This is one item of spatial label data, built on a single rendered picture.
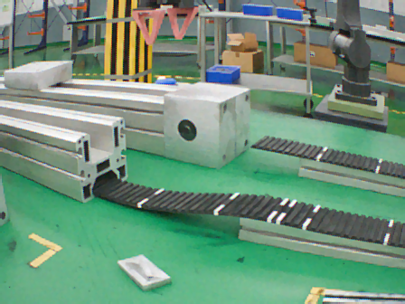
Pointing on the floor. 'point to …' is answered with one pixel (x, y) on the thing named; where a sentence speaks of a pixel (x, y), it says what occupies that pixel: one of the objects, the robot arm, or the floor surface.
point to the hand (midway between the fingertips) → (164, 37)
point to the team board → (7, 23)
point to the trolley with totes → (230, 74)
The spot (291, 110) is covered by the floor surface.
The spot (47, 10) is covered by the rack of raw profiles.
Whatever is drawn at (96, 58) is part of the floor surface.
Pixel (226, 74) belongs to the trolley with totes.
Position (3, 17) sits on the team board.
